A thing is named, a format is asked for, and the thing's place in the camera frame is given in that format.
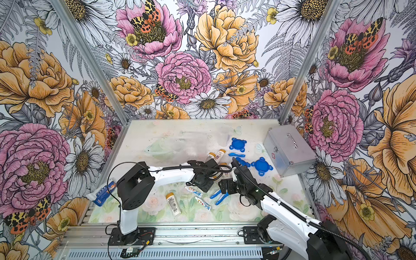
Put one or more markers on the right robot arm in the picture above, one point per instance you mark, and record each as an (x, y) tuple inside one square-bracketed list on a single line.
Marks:
[(307, 236)]

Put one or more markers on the blue lid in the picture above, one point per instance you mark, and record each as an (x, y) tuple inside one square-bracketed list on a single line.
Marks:
[(262, 166), (238, 144)]

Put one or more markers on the white bottle yellow cap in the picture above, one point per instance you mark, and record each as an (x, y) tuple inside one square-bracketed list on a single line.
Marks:
[(210, 156), (225, 175), (219, 155)]

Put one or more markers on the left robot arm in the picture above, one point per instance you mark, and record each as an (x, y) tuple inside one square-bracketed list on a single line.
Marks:
[(134, 186)]

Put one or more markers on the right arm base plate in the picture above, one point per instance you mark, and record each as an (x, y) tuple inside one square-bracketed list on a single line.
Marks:
[(251, 235)]

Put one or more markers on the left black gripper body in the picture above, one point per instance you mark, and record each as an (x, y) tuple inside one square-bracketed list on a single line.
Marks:
[(204, 185)]

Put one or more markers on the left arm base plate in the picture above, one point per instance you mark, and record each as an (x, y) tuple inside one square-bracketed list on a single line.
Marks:
[(142, 236)]

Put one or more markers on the white bottle near front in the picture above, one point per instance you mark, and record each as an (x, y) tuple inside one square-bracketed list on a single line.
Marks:
[(172, 202)]

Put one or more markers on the silver metal case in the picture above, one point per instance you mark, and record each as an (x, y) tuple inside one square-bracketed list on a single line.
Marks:
[(289, 152)]

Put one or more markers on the blue lid lower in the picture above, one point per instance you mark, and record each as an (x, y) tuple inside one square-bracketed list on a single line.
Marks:
[(262, 166)]

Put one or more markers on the blue white packet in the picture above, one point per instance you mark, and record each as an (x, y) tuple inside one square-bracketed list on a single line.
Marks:
[(101, 194)]

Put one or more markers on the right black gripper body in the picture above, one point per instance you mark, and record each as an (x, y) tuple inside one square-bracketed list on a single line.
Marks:
[(234, 187)]

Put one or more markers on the blue lid upper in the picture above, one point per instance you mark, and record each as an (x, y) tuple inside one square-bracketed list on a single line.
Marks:
[(238, 144)]

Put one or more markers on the toothpaste tube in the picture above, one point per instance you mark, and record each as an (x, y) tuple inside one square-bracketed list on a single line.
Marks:
[(194, 191), (203, 203)]

